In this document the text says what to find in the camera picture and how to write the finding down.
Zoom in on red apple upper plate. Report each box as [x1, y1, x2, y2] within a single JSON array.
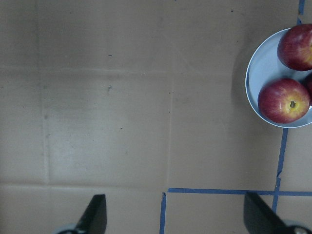
[[277, 23, 312, 71]]

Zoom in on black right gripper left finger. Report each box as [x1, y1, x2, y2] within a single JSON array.
[[74, 194, 107, 234]]

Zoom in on light blue plate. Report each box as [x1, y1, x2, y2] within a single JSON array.
[[245, 28, 312, 128]]

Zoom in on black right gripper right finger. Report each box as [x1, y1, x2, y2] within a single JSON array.
[[244, 192, 293, 234]]

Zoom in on red apple plate edge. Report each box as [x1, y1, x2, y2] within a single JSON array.
[[303, 73, 312, 105]]

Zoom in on red apple lower plate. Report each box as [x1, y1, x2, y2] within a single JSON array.
[[257, 78, 311, 124]]

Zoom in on red apple plate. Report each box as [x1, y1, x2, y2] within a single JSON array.
[[277, 23, 312, 71], [257, 78, 311, 124]]

